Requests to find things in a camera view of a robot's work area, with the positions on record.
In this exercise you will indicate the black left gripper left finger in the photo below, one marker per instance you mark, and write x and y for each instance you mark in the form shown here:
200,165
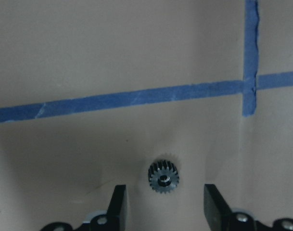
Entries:
116,213

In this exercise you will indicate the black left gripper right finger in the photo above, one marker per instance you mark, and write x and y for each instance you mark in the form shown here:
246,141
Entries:
216,210

